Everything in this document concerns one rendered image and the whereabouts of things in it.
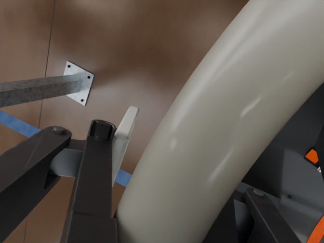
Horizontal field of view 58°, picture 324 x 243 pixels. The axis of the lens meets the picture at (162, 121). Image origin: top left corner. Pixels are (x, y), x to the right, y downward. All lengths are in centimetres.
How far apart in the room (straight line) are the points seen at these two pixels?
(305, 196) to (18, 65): 181
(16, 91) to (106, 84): 49
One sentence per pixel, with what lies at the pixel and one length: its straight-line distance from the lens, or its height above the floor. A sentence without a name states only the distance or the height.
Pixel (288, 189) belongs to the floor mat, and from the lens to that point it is 151.
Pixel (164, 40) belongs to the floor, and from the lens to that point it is 151.
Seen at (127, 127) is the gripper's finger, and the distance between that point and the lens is 16.
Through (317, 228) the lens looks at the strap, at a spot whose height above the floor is 2.
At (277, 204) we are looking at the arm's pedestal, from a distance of 147.
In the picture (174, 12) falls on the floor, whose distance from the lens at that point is 150.
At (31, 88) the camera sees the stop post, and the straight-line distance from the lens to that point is 150.
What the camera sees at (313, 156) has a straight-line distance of 144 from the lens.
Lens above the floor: 139
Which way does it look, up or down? 63 degrees down
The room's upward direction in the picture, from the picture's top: 119 degrees counter-clockwise
